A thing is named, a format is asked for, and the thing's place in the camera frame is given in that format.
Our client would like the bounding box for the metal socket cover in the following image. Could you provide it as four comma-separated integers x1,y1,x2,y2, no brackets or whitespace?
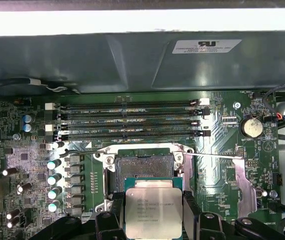
181,152,260,216

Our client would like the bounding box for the green motherboard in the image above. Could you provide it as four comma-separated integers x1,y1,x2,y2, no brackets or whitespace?
0,89,281,240

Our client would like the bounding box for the silver coin battery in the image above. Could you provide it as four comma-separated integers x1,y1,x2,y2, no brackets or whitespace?
241,115,264,139

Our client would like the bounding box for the silver CPU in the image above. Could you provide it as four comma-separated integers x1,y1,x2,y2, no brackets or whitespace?
123,176,184,240

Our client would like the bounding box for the black open PC case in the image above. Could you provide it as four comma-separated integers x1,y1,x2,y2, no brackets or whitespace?
0,24,285,240

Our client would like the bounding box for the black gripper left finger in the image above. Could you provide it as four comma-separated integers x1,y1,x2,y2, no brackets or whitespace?
56,191,126,240

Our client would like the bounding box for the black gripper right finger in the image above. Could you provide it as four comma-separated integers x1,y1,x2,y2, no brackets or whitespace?
182,191,285,240

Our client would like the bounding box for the grey fan cable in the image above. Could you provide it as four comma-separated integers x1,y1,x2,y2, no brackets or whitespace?
253,79,285,121

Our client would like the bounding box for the black cable with white tag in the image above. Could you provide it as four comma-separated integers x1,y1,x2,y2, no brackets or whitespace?
0,76,80,95

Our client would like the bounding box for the CPU socket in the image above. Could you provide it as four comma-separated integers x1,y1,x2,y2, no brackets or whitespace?
92,142,198,221

